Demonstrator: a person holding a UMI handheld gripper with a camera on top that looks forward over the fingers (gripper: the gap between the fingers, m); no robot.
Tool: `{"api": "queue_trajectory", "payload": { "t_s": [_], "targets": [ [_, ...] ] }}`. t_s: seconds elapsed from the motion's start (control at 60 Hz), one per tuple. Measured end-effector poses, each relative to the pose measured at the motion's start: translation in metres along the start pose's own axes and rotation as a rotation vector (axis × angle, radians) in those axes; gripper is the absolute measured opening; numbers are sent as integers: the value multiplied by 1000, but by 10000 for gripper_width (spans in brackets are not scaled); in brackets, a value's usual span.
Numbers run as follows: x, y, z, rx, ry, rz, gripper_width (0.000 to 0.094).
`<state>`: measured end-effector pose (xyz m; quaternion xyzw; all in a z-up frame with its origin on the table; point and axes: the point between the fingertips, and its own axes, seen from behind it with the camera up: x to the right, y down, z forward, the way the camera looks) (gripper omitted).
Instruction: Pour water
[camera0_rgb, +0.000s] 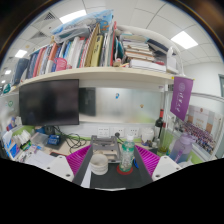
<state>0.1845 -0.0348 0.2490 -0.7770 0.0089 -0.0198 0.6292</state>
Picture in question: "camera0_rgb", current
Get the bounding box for lavender plastic water bottle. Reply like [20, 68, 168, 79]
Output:
[168, 133, 194, 164]

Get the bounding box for flat round red coaster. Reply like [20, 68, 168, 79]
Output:
[116, 164, 134, 176]

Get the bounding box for blue desk device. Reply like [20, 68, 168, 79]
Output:
[46, 133, 62, 147]

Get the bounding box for dark wine bottle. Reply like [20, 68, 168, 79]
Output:
[153, 108, 165, 143]

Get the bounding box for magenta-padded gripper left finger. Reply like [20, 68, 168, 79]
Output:
[43, 144, 98, 186]

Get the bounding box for black computer monitor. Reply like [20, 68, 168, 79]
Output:
[18, 79, 80, 127]

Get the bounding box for ceiling lights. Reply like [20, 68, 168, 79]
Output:
[0, 9, 199, 84]

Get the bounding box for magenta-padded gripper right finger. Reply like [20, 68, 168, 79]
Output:
[133, 145, 184, 185]

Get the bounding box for grey metal laptop stand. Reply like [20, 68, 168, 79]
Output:
[90, 134, 122, 164]

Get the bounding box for black desk mat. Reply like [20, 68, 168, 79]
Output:
[79, 146, 154, 189]

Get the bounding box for green glass vase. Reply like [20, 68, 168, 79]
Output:
[156, 131, 173, 157]

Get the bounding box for green-labelled clear drink bottle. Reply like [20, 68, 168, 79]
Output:
[118, 133, 136, 173]

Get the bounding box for purple hanging banner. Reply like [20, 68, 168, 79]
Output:
[170, 76, 194, 122]

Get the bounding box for tangled black cables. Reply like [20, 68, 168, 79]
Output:
[53, 125, 88, 154]

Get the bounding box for beige shelf with books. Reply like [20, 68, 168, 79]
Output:
[11, 9, 186, 88]

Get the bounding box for framed group photo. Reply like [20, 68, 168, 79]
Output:
[181, 104, 224, 155]

